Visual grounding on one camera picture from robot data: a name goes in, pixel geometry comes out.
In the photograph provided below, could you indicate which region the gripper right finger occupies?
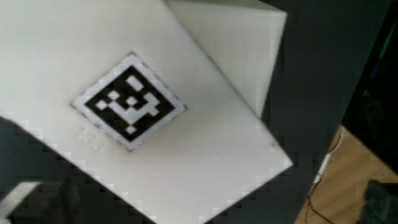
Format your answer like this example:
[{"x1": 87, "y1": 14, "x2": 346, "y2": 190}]
[{"x1": 358, "y1": 180, "x2": 398, "y2": 224}]

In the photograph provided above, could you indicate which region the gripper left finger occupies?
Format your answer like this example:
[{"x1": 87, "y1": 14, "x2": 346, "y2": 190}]
[{"x1": 0, "y1": 179, "x2": 83, "y2": 224}]

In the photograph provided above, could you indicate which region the white small box part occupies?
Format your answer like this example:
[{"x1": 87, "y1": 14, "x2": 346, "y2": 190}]
[{"x1": 0, "y1": 0, "x2": 291, "y2": 224}]

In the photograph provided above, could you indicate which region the thin white floor cable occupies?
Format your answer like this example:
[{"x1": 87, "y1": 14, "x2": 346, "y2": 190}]
[{"x1": 303, "y1": 124, "x2": 351, "y2": 224}]

